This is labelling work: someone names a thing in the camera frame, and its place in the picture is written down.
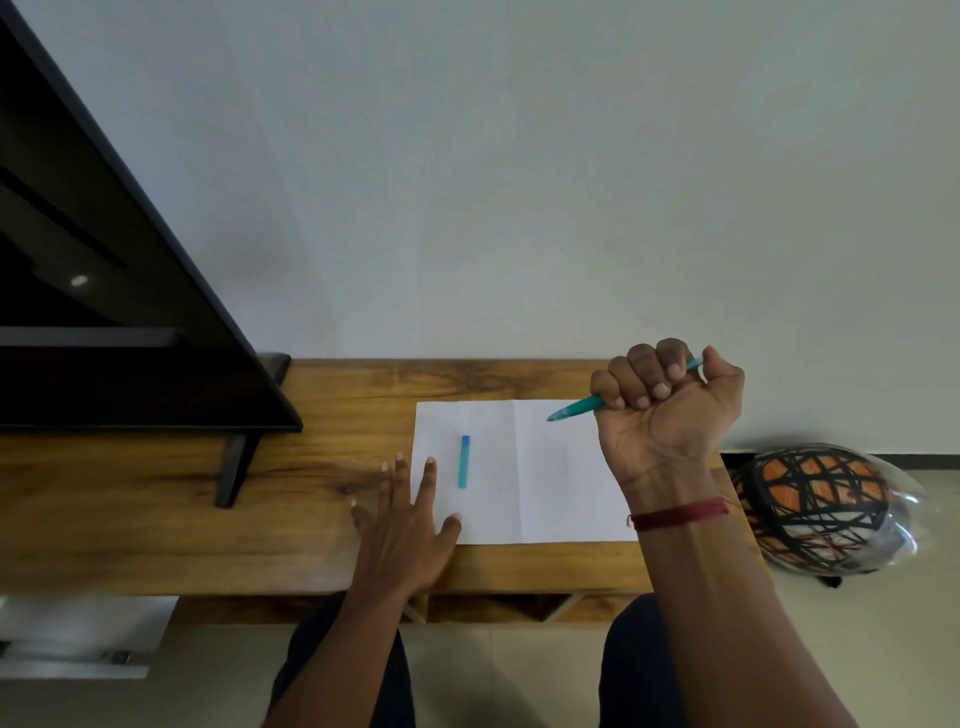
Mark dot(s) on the black flat television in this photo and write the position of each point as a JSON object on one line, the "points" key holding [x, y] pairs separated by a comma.
{"points": [[112, 300]]}

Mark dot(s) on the person's right hand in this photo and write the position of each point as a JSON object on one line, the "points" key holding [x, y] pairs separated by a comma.
{"points": [[660, 442]]}

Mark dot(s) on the person's left forearm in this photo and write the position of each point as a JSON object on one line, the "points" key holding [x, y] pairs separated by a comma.
{"points": [[337, 660]]}

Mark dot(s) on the person's right middle finger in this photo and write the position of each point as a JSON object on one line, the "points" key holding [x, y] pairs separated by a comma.
{"points": [[649, 367]]}

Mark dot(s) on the person's left little finger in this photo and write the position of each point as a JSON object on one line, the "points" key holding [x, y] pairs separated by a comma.
{"points": [[360, 514]]}

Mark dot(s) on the orange black patterned helmet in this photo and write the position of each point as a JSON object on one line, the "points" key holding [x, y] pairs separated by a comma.
{"points": [[817, 510]]}

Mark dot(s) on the white paper sheet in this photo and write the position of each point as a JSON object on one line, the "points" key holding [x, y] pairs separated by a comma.
{"points": [[540, 487]]}

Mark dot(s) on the person's leg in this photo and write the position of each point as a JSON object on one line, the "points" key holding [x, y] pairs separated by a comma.
{"points": [[637, 675], [394, 690]]}

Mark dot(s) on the person's left middle finger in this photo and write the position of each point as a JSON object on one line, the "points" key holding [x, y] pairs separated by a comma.
{"points": [[400, 484]]}

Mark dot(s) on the red thread wristband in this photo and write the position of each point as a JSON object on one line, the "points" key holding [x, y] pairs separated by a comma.
{"points": [[679, 514]]}

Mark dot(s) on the person's left leg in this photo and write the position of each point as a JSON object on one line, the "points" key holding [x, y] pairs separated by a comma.
{"points": [[394, 690]]}

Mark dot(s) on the person's right forearm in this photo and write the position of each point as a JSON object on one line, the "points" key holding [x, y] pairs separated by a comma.
{"points": [[720, 622]]}

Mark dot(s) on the person's right little finger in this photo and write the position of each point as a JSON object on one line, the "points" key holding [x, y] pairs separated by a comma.
{"points": [[604, 388]]}

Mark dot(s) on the person's left hand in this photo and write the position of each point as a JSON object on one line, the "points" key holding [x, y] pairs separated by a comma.
{"points": [[397, 547]]}

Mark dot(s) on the black television stand foot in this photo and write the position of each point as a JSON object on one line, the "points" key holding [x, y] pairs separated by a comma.
{"points": [[236, 465]]}

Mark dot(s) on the teal pen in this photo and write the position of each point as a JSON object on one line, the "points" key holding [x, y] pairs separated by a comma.
{"points": [[574, 409]]}

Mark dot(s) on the person's left thumb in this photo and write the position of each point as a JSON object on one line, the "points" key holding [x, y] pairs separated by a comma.
{"points": [[451, 526]]}

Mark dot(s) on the person's right thumb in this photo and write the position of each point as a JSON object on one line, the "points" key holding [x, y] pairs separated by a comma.
{"points": [[724, 371]]}

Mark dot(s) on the white low cabinet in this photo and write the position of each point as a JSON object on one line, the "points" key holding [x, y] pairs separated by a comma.
{"points": [[75, 630]]}

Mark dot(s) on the teal pen cap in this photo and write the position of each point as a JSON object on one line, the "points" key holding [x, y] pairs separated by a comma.
{"points": [[464, 461]]}

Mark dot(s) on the person's right leg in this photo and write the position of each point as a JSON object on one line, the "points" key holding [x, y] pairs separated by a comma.
{"points": [[637, 675]]}

